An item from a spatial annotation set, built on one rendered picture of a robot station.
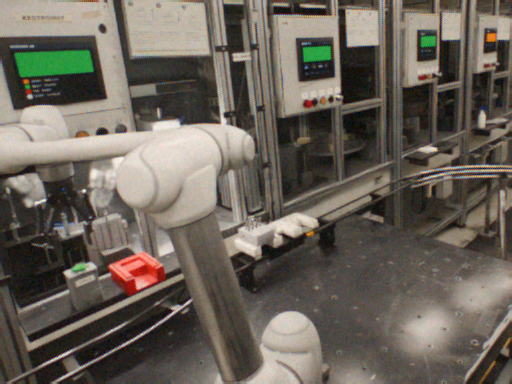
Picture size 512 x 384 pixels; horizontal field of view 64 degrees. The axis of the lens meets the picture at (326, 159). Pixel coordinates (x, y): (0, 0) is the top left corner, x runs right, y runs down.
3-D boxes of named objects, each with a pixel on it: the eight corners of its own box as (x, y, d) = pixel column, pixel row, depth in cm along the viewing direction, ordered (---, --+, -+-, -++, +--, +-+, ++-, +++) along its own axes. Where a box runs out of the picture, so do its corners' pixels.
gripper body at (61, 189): (69, 172, 122) (76, 200, 125) (37, 179, 117) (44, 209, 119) (77, 176, 117) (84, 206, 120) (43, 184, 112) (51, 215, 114)
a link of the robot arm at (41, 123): (55, 153, 122) (11, 166, 110) (43, 102, 118) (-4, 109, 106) (82, 155, 118) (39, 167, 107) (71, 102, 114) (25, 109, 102)
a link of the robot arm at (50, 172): (30, 160, 115) (35, 180, 117) (38, 165, 109) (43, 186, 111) (66, 153, 122) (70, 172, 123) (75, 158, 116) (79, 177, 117)
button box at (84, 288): (77, 311, 123) (68, 277, 120) (69, 301, 129) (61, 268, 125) (104, 299, 129) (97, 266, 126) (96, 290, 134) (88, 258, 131)
